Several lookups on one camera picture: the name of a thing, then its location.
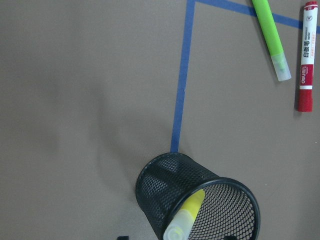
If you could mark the yellow highlighter pen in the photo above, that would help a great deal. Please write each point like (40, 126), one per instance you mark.
(182, 223)

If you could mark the red marker pen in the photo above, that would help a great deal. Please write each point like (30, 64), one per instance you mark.
(307, 61)

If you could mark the green highlighter pen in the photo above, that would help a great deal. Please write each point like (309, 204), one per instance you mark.
(272, 39)

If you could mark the black mesh pen cup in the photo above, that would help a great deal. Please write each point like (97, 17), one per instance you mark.
(229, 207)

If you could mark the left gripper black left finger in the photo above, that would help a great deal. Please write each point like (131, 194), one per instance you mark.
(123, 238)

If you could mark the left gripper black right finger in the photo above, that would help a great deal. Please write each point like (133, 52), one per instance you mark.
(230, 237)

